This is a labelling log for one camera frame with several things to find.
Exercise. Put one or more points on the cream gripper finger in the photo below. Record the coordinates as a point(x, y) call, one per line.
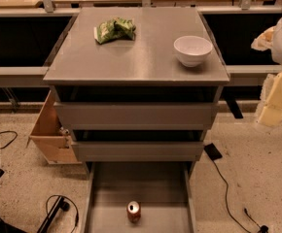
point(269, 110)

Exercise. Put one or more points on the red coke can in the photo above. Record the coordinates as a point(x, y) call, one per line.
point(133, 210)

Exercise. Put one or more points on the grey top drawer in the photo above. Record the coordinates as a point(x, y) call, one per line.
point(136, 116)

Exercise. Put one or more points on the grey open bottom drawer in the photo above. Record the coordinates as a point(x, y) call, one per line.
point(161, 188)

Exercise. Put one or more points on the grey drawer cabinet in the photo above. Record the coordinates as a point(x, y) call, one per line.
point(142, 70)

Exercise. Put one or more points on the grey middle drawer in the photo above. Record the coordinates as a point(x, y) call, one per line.
point(137, 151)

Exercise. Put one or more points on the black power adapter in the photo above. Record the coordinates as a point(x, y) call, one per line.
point(212, 152)

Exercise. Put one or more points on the white ceramic bowl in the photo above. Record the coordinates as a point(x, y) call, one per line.
point(192, 50)

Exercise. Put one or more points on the green chip bag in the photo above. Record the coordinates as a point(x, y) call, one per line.
point(113, 29)

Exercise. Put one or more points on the brown cardboard box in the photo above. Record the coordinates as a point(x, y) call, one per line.
point(49, 137)

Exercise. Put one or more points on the grey metal rail right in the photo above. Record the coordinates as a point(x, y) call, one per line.
point(250, 75)

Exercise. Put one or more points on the grey metal rail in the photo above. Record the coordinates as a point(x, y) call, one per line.
point(22, 76)
point(250, 75)

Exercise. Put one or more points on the black stand with cable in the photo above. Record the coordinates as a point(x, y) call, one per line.
point(54, 205)

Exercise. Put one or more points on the grey metal rail left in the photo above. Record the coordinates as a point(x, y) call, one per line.
point(22, 76)

